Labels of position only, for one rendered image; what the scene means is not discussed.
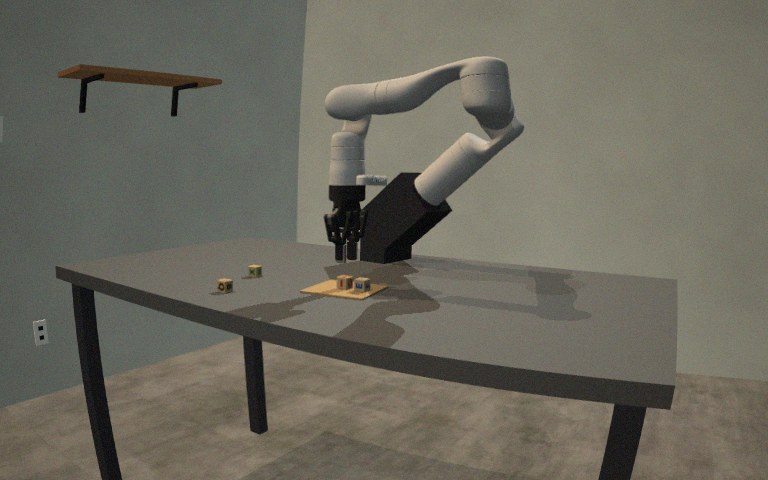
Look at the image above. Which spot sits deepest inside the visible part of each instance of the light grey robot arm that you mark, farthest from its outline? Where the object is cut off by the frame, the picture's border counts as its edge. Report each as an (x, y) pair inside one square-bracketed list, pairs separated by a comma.
[(485, 92)]

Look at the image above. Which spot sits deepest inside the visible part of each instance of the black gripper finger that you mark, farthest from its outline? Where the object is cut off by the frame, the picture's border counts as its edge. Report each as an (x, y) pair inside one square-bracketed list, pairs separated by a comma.
[(332, 225), (360, 218)]

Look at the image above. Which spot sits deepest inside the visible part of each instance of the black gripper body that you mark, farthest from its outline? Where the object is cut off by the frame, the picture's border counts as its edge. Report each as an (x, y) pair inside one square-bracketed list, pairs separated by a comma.
[(342, 197)]

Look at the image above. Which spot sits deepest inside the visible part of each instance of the tan flat mat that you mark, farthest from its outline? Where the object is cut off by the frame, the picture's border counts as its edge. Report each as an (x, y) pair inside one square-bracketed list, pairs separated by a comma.
[(328, 288)]

